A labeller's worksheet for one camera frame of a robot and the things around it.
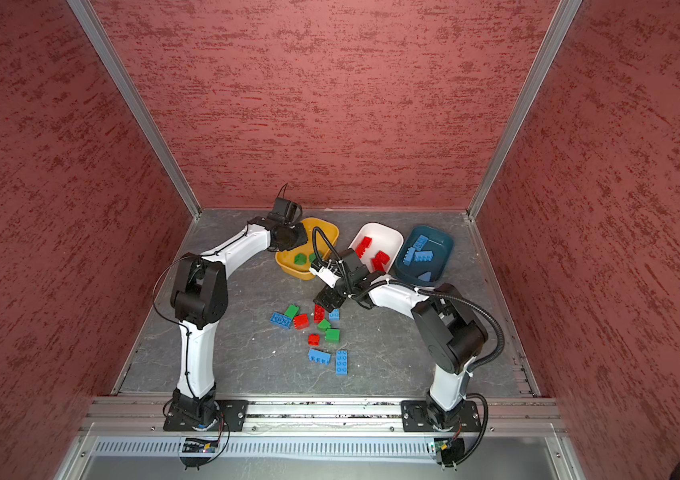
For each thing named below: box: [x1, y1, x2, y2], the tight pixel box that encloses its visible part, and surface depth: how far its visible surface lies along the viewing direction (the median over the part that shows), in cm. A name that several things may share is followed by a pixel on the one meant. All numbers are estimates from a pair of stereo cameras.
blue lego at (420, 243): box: [413, 234, 429, 251], surface depth 112 cm
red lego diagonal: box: [356, 236, 373, 259], surface depth 111 cm
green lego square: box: [325, 328, 341, 344], surface depth 88 cm
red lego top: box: [371, 250, 390, 272], surface depth 108 cm
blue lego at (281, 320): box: [270, 312, 293, 329], surface depth 91 cm
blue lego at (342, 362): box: [336, 350, 349, 376], surface depth 83 cm
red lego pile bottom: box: [293, 313, 310, 330], surface depth 91 cm
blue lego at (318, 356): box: [308, 349, 332, 365], surface depth 83 cm
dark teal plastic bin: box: [394, 225, 454, 286], surface depth 106 cm
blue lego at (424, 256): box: [414, 251, 434, 262], surface depth 106 cm
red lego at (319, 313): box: [314, 304, 325, 324], surface depth 94 cm
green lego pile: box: [284, 304, 301, 319], surface depth 92 cm
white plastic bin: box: [348, 222, 405, 272], surface depth 109 cm
